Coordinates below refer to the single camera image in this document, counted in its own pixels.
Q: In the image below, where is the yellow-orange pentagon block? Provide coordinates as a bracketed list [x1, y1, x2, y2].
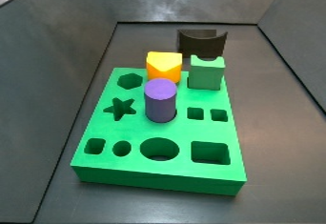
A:
[147, 51, 182, 83]

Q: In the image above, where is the purple cylinder block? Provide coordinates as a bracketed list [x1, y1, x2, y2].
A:
[145, 78, 177, 123]

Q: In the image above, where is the green shape-sorter base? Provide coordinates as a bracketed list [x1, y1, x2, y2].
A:
[70, 68, 248, 195]

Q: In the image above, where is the green notched block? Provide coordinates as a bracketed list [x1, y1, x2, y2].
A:
[187, 55, 226, 91]

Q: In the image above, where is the black curved holder fixture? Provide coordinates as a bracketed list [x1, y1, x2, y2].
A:
[177, 30, 229, 58]

